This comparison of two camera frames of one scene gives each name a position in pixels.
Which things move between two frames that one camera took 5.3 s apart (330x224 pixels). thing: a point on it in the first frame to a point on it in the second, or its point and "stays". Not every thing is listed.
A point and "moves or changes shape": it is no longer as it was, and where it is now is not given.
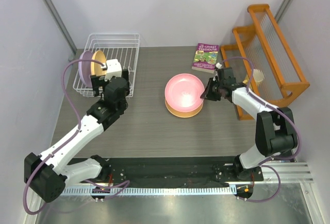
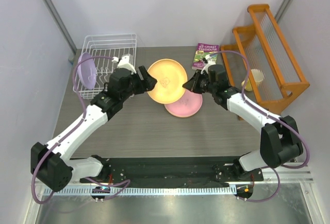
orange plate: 95,66 to 170,75
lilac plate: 85,68 stays
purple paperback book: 205,57 stays
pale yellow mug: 258,75 stays
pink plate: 183,92 moves or changes shape
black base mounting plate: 177,169 stays
